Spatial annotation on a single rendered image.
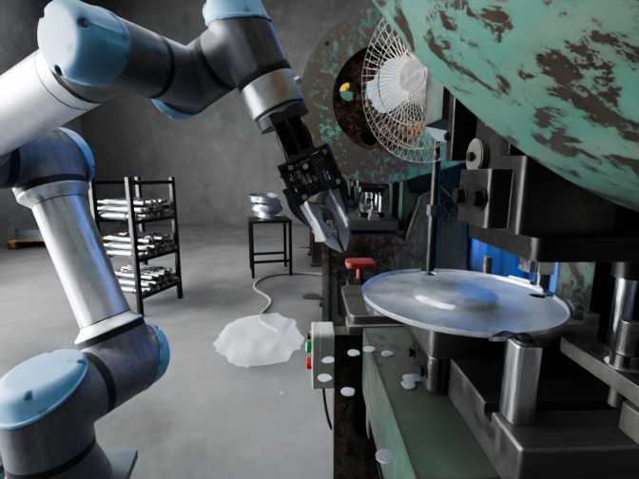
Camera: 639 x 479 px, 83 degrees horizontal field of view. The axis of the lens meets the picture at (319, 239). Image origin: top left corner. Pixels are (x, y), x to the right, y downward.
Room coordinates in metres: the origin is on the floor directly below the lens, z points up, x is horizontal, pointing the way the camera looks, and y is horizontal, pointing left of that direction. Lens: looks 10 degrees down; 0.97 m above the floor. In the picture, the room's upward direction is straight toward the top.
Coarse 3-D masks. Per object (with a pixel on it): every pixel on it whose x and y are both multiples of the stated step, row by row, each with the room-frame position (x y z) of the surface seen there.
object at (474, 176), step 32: (480, 128) 0.59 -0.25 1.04; (480, 160) 0.55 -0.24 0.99; (512, 160) 0.49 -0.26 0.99; (480, 192) 0.50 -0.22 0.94; (512, 192) 0.48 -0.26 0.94; (544, 192) 0.46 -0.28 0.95; (576, 192) 0.46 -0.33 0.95; (480, 224) 0.50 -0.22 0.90; (512, 224) 0.47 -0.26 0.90; (544, 224) 0.46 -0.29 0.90; (576, 224) 0.46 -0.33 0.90; (608, 224) 0.46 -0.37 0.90
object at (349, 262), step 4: (348, 260) 0.85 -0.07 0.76; (352, 260) 0.85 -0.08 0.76; (356, 260) 0.85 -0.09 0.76; (360, 260) 0.85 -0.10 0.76; (364, 260) 0.85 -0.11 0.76; (368, 260) 0.85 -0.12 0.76; (372, 260) 0.85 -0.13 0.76; (348, 264) 0.83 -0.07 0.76; (352, 264) 0.83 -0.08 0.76; (356, 264) 0.83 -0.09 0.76; (360, 264) 0.83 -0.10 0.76; (364, 264) 0.83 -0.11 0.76; (368, 264) 0.83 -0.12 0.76; (372, 264) 0.83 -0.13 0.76; (348, 268) 0.84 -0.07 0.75; (352, 268) 0.83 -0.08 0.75; (356, 268) 0.83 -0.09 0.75; (360, 268) 0.83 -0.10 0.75; (364, 268) 0.83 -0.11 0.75; (368, 268) 0.83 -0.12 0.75; (372, 268) 0.83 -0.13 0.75; (360, 272) 0.85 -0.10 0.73; (360, 276) 0.85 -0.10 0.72
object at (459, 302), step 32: (384, 288) 0.57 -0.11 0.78; (416, 288) 0.56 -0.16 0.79; (448, 288) 0.55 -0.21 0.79; (480, 288) 0.55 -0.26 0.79; (512, 288) 0.57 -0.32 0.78; (416, 320) 0.44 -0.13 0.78; (448, 320) 0.44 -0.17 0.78; (480, 320) 0.44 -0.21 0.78; (512, 320) 0.44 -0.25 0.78; (544, 320) 0.44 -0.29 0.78
